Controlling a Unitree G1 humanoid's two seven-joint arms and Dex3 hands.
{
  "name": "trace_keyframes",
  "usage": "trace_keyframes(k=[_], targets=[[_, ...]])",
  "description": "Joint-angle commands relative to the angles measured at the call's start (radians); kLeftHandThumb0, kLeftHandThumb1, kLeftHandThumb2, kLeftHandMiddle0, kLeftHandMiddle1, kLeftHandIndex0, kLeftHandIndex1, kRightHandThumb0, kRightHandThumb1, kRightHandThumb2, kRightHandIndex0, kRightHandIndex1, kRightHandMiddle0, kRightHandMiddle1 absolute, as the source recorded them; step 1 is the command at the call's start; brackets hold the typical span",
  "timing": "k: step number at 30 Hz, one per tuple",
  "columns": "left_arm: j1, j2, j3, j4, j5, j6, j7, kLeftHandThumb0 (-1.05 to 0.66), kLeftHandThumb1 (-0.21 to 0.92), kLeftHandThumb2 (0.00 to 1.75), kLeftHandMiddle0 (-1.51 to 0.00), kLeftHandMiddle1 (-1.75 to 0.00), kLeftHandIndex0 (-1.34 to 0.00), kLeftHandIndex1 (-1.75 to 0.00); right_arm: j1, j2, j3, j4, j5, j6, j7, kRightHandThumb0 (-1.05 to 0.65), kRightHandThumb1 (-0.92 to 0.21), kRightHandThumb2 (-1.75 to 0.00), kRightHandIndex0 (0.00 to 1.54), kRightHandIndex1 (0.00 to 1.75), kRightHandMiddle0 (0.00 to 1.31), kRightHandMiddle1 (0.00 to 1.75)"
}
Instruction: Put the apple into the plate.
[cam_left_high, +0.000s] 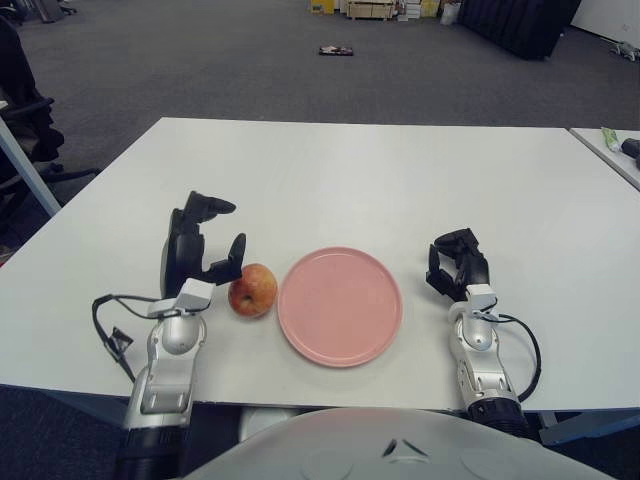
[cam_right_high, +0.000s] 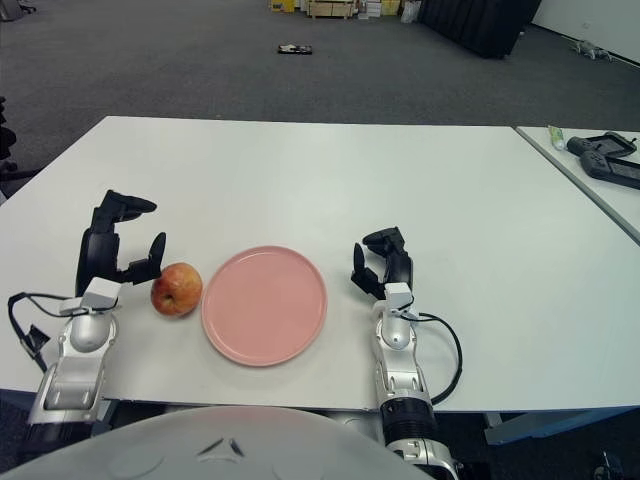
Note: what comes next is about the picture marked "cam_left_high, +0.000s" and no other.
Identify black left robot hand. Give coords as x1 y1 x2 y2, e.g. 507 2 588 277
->
158 189 248 301

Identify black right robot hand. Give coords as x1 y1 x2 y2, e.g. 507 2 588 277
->
425 228 491 303

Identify red yellow apple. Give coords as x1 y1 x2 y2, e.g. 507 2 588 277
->
227 262 279 319

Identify pink round plate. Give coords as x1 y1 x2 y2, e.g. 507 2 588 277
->
277 245 404 369

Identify grey desk leg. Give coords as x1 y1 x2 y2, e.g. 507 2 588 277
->
0 117 62 217

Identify white side table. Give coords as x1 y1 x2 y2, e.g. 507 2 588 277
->
569 127 640 191

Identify black office chair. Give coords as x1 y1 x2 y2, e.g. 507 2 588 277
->
0 14 101 226

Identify grey robot torso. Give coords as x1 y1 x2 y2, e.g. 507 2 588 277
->
187 407 640 480

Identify black curtain partition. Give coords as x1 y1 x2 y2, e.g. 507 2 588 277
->
457 0 584 61

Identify grey quadruped robot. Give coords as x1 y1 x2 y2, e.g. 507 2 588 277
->
609 40 640 60

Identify stacked white boxes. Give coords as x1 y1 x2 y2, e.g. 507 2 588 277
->
394 0 441 21

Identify wooden pallet crate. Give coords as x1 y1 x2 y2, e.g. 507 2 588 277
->
347 0 396 21

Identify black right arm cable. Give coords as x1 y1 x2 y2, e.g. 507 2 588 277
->
492 313 542 401

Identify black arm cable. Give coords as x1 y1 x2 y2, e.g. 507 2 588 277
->
492 313 542 401
91 293 161 384

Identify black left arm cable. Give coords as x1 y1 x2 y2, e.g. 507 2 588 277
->
91 293 161 384

